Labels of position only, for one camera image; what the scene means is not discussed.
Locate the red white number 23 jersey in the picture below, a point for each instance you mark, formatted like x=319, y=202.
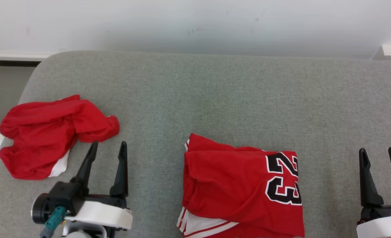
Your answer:
x=228, y=185

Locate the grey fabric sofa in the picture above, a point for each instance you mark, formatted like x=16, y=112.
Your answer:
x=215, y=92

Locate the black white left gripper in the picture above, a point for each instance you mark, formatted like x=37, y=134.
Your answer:
x=96, y=213

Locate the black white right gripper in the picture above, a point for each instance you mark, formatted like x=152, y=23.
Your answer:
x=383, y=226

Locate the white skirting board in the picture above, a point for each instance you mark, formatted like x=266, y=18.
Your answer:
x=13, y=57

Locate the red white garment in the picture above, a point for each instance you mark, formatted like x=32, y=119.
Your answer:
x=40, y=132

